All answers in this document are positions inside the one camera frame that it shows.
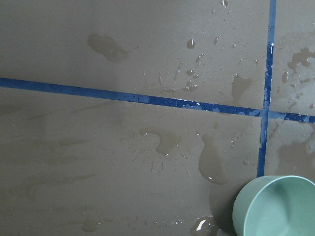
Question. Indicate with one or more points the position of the mint green bowl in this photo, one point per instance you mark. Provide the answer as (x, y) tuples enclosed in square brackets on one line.
[(275, 206)]

